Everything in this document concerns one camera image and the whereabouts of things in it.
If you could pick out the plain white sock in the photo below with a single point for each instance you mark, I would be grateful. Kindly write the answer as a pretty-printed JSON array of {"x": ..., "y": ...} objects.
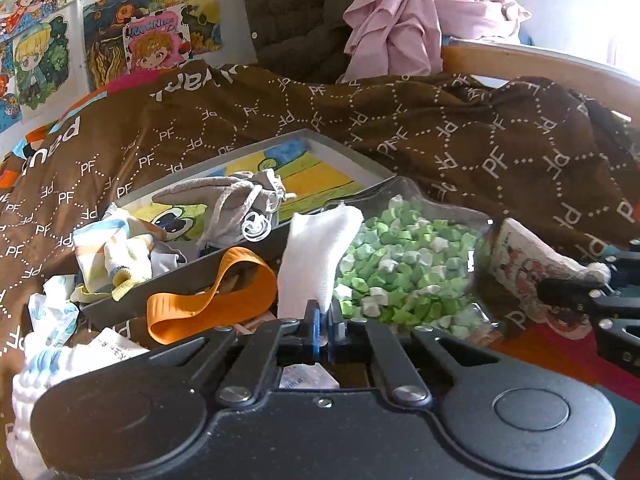
[{"x": 315, "y": 255}]

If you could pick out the brown quilted jacket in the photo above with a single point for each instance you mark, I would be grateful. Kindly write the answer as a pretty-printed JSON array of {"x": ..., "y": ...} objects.
[{"x": 295, "y": 5}]

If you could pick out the pink cloth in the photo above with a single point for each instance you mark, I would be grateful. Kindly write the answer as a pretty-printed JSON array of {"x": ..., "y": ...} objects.
[{"x": 400, "y": 15}]

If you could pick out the cartoon print white sock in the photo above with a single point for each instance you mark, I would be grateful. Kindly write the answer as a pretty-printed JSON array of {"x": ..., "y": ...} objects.
[{"x": 530, "y": 265}]

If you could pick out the orange fabric band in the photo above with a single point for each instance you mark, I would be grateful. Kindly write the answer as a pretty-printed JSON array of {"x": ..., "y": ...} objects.
[{"x": 200, "y": 305}]

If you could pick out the brown printed blanket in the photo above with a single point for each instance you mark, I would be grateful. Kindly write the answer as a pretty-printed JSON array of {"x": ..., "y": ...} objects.
[{"x": 400, "y": 125}]

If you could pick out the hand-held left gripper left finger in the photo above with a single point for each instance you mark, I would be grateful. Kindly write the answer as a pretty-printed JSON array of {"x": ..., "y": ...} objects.
[{"x": 315, "y": 332}]

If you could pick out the striped towel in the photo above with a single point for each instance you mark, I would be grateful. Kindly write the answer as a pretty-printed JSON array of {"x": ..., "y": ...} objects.
[{"x": 130, "y": 255}]

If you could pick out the dark swirl orange wall poster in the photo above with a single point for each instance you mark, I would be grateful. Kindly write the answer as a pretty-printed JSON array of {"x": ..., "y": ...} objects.
[{"x": 105, "y": 35}]

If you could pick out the white paper slip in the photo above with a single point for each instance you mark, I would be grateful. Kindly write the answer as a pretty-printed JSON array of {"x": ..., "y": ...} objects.
[{"x": 112, "y": 347}]

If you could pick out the wooden bed frame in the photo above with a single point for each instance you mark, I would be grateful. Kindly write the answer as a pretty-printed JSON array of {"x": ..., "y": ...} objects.
[{"x": 500, "y": 62}]

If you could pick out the pink cartoon girl poster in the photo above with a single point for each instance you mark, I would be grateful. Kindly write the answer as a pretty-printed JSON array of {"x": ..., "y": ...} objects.
[{"x": 155, "y": 50}]

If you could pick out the red-haired girl wall poster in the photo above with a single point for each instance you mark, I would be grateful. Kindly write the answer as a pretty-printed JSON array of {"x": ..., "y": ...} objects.
[{"x": 7, "y": 105}]

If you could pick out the blond figure wall poster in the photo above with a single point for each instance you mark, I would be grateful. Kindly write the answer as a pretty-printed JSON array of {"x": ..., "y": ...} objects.
[{"x": 45, "y": 60}]

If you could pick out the bag of green paper stars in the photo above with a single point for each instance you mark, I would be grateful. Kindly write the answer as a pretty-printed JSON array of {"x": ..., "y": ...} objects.
[{"x": 410, "y": 270}]

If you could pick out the white quilted towel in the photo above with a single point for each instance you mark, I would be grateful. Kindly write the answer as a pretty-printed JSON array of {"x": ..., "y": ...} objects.
[{"x": 30, "y": 390}]

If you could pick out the grey tray with cartoon picture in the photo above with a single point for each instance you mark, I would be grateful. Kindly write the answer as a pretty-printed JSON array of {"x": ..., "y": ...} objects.
[{"x": 325, "y": 180}]

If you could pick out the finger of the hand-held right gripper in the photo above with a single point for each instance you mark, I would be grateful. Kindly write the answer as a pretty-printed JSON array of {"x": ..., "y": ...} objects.
[
  {"x": 570, "y": 292},
  {"x": 622, "y": 260}
]

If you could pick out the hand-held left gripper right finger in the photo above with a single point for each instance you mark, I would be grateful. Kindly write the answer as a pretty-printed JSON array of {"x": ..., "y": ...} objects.
[{"x": 336, "y": 334}]

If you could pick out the red-haired pair wall poster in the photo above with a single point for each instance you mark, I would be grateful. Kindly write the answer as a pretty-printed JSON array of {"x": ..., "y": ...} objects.
[{"x": 30, "y": 2}]

